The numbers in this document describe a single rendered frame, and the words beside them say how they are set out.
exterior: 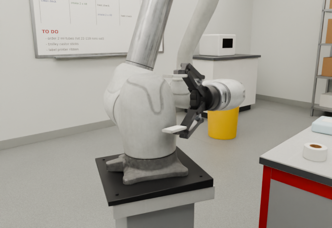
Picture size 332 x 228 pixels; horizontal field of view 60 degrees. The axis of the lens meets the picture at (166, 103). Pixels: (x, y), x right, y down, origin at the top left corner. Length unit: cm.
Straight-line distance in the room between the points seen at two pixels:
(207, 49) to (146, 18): 354
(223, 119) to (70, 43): 197
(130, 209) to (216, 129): 274
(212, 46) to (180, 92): 344
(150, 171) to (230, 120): 265
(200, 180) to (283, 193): 37
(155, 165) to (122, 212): 15
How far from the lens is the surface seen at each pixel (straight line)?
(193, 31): 96
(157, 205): 78
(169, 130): 71
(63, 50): 355
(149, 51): 97
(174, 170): 82
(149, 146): 77
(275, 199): 110
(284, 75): 560
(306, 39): 543
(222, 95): 87
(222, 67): 422
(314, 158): 107
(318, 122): 138
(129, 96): 77
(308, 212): 107
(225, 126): 340
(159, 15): 98
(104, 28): 377
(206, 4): 93
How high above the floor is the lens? 115
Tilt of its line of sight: 13 degrees down
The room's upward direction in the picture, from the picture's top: straight up
